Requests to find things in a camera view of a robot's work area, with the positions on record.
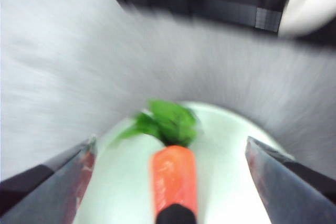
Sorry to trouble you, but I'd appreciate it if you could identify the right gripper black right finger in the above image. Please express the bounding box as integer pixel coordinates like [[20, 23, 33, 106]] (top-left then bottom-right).
[[244, 136, 336, 224]]

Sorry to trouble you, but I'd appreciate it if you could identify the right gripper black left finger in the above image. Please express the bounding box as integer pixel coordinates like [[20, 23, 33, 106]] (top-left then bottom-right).
[[0, 136, 98, 224]]

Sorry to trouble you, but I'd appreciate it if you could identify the green plate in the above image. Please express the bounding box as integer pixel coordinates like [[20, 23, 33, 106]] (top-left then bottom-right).
[[72, 100, 296, 224]]

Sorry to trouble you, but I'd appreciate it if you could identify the orange carrot with green leaves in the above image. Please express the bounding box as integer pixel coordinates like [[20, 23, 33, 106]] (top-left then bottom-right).
[[109, 99, 202, 217]]

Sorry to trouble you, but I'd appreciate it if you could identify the white plate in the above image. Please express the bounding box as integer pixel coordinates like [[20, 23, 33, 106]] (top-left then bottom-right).
[[278, 0, 336, 38]]

